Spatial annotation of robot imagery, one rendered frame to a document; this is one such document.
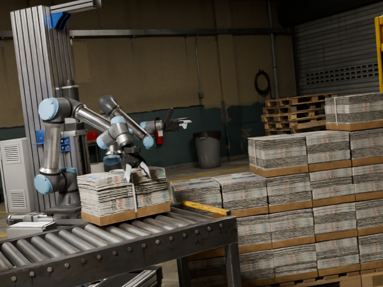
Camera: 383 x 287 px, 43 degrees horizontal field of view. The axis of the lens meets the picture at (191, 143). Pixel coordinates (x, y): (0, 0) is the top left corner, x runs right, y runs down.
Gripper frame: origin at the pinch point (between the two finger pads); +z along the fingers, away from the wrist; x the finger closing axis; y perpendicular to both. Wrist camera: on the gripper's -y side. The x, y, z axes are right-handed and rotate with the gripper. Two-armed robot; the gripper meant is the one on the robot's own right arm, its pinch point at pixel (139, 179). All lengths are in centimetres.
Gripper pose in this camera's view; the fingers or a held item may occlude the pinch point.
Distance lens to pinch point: 236.0
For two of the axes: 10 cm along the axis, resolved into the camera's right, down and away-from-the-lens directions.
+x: -8.6, 1.3, -5.0
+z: 3.4, 8.6, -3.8
